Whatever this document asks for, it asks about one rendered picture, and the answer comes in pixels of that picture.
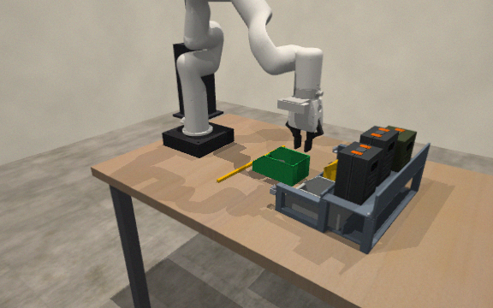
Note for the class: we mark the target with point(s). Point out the green bin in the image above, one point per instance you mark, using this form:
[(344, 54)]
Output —
[(291, 172)]

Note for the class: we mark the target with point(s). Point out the yellow vertical bar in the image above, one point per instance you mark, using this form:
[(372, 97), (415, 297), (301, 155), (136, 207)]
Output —
[(234, 172)]

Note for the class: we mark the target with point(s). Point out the yellow open bin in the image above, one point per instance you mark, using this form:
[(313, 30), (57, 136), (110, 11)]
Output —
[(330, 171)]

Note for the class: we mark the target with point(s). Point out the olive green tool case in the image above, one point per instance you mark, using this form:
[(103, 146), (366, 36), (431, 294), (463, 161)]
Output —
[(404, 147)]

